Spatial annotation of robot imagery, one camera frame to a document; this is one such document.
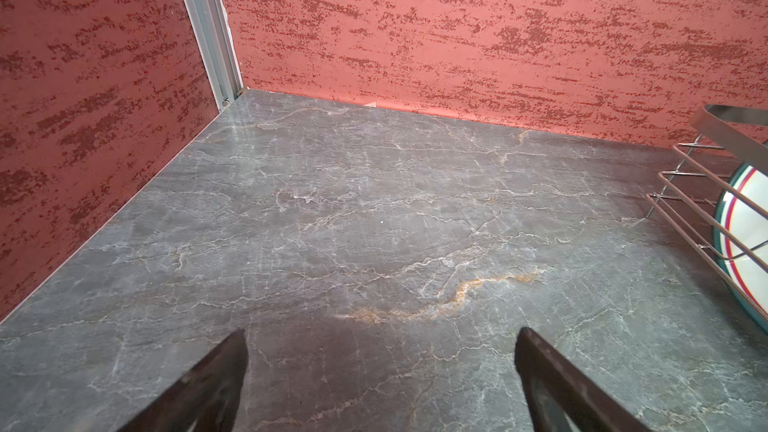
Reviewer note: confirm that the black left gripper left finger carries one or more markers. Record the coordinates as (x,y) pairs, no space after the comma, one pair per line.
(205,398)

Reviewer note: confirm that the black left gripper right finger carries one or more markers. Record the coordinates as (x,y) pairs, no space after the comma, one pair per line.
(559,396)

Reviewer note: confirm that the white plate green red rim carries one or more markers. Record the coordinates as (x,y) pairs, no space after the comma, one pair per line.
(747,279)

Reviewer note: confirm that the metal wire dish rack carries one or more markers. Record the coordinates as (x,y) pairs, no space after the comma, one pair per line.
(720,157)

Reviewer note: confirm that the aluminium corner post left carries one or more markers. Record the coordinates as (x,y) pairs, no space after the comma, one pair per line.
(214,38)

